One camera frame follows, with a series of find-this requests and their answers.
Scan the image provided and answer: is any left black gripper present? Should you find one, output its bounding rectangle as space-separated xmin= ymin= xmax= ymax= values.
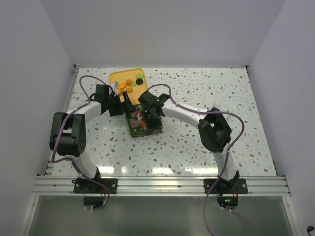
xmin=105 ymin=91 xmax=135 ymax=117

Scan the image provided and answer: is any gold tin lid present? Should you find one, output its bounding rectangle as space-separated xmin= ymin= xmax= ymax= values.
xmin=126 ymin=104 xmax=148 ymax=128

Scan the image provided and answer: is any green gold cookie tin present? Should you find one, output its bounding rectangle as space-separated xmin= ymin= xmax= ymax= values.
xmin=129 ymin=126 xmax=162 ymax=138

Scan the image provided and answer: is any yellow plastic tray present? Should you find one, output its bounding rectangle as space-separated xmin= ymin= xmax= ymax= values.
xmin=109 ymin=68 xmax=148 ymax=105

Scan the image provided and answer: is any black sandwich cookie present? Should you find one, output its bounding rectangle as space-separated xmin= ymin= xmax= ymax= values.
xmin=136 ymin=78 xmax=144 ymax=85

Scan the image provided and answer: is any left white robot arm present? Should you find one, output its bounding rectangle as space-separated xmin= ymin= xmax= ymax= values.
xmin=49 ymin=84 xmax=135 ymax=193

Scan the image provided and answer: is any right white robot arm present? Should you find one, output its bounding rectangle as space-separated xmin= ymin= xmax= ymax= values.
xmin=138 ymin=91 xmax=239 ymax=193

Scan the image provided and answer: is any green round cookie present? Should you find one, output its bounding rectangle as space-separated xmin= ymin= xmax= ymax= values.
xmin=136 ymin=73 xmax=144 ymax=79

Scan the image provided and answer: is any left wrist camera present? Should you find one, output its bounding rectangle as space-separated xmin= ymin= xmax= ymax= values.
xmin=110 ymin=81 xmax=119 ymax=90

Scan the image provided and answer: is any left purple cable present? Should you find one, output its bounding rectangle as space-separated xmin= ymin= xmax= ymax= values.
xmin=51 ymin=75 xmax=110 ymax=211

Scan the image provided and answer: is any purple cable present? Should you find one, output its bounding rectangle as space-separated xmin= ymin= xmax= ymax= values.
xmin=147 ymin=84 xmax=254 ymax=236
xmin=51 ymin=75 xmax=110 ymax=211

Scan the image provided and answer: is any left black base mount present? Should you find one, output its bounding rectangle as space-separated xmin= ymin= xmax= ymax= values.
xmin=71 ymin=178 xmax=118 ymax=194

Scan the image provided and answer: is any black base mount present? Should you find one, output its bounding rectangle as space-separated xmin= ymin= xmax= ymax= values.
xmin=71 ymin=178 xmax=118 ymax=194
xmin=203 ymin=178 xmax=249 ymax=196

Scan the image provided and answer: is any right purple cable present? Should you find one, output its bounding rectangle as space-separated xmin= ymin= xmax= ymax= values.
xmin=147 ymin=84 xmax=254 ymax=236

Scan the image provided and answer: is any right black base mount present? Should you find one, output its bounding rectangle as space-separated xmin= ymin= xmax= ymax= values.
xmin=203 ymin=178 xmax=249 ymax=196

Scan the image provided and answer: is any aluminium rail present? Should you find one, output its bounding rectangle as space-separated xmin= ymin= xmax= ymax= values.
xmin=31 ymin=176 xmax=290 ymax=197

